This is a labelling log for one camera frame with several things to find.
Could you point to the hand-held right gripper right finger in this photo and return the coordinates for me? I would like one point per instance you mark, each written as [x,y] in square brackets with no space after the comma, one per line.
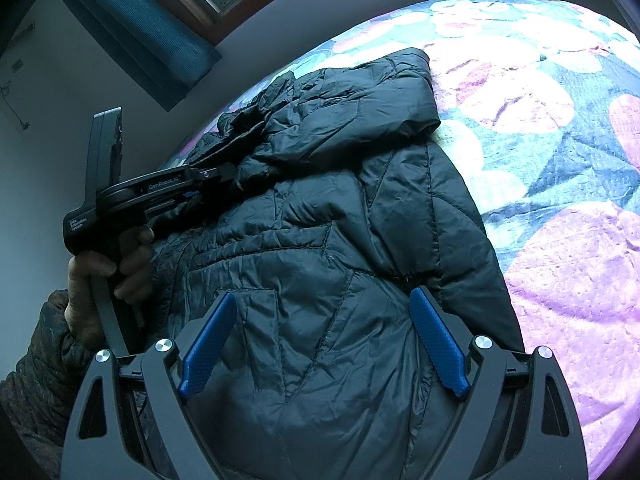
[440,345]

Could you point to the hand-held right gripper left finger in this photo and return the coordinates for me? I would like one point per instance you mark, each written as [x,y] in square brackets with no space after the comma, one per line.
[210,345]

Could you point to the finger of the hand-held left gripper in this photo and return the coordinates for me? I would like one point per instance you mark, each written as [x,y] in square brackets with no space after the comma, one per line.
[172,202]
[212,175]

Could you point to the black puffer jacket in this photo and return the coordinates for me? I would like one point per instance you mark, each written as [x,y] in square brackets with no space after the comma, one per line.
[320,240]

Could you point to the person's left hand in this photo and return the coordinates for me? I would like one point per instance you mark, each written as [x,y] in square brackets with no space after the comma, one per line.
[82,285]

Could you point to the blue curtain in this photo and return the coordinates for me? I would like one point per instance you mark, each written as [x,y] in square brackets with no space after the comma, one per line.
[140,35]

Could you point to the floral bed quilt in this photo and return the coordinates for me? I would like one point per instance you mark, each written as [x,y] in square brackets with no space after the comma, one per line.
[550,160]

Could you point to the wall socket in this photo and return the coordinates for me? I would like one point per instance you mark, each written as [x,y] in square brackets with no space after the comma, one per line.
[17,65]

